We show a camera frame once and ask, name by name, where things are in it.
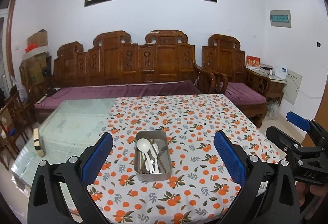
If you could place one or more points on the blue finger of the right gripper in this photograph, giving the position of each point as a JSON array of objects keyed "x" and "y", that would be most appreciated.
[{"x": 298, "y": 121}]

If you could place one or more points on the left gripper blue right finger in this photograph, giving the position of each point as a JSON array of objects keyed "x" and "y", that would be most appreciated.
[{"x": 233, "y": 156}]

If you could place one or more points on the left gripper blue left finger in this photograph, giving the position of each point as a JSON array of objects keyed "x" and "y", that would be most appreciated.
[{"x": 94, "y": 157}]

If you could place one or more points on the large white plastic spoon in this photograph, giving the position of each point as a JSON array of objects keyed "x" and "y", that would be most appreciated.
[{"x": 144, "y": 146}]

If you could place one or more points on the small white ceramic spoon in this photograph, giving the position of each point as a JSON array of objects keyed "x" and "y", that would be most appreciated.
[{"x": 154, "y": 150}]

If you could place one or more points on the white plastic fork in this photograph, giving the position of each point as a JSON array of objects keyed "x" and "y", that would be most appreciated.
[{"x": 156, "y": 168}]

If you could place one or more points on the person's right hand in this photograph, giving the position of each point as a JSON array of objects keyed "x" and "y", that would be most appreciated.
[{"x": 303, "y": 189}]

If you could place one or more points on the orange print white tablecloth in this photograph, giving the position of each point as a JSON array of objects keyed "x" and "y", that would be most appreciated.
[{"x": 200, "y": 188}]

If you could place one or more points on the wooden side table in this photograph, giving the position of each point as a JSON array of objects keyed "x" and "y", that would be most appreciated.
[{"x": 269, "y": 86}]

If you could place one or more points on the white device on table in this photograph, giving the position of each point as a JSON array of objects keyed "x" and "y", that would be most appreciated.
[{"x": 280, "y": 72}]

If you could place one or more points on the cream and black remote box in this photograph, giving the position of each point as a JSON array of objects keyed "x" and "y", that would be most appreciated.
[{"x": 37, "y": 143}]

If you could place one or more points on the purple armchair cushion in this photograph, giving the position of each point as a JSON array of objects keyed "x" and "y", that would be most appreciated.
[{"x": 241, "y": 94}]

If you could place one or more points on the rectangular metal tray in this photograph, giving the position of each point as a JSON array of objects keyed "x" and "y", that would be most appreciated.
[{"x": 140, "y": 163}]

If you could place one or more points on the red calendar card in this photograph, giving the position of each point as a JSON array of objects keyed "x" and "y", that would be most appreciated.
[{"x": 252, "y": 61}]

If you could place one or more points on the purple sofa cushion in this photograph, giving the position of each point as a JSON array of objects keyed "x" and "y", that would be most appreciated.
[{"x": 114, "y": 91}]

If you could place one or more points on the wooden dining chair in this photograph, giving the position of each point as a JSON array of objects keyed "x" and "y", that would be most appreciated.
[{"x": 14, "y": 123}]

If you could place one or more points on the carved wooden armchair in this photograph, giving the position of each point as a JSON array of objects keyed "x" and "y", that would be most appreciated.
[{"x": 224, "y": 58}]

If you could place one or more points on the grey electrical panel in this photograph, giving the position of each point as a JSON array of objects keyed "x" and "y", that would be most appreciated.
[{"x": 280, "y": 18}]

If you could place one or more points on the stacked cardboard boxes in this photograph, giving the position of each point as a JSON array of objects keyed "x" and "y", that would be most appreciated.
[{"x": 35, "y": 58}]

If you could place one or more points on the carved wooden long sofa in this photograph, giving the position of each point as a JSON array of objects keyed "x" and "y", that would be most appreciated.
[{"x": 166, "y": 56}]

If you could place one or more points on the white wall cabinet box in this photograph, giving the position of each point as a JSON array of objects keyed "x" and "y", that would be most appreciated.
[{"x": 292, "y": 87}]

